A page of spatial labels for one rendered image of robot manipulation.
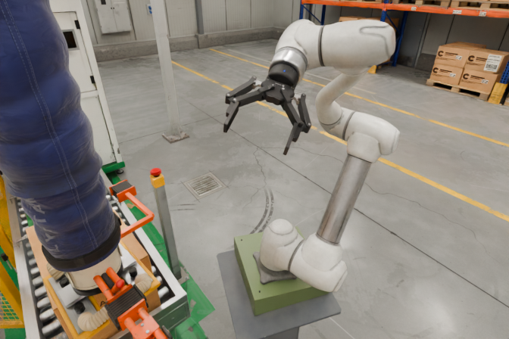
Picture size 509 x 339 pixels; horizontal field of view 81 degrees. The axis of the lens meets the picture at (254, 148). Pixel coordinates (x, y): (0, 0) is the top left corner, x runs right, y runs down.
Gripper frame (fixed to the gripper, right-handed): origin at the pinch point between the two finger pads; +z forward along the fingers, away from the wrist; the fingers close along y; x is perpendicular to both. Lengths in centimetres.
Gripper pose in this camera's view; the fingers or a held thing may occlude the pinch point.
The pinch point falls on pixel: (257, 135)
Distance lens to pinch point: 62.4
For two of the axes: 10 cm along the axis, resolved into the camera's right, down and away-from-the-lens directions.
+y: -9.3, -3.5, 0.8
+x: 1.3, -5.5, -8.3
